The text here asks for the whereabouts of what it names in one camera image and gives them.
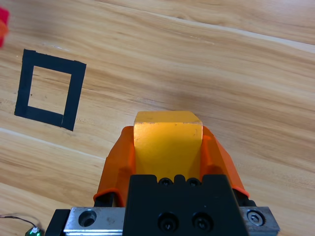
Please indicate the black tape square outline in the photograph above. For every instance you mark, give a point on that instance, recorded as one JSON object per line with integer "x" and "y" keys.
{"x": 24, "y": 81}

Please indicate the yellow wooden block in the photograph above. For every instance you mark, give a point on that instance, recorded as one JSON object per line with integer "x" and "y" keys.
{"x": 167, "y": 142}

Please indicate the small green lit connector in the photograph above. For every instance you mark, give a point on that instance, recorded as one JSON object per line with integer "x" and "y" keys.
{"x": 33, "y": 232}

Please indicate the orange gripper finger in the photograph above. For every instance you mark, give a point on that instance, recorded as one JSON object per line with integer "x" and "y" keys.
{"x": 3, "y": 29}
{"x": 219, "y": 159}
{"x": 115, "y": 162}

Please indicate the red wooden block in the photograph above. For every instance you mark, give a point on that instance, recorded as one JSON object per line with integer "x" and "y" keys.
{"x": 3, "y": 14}

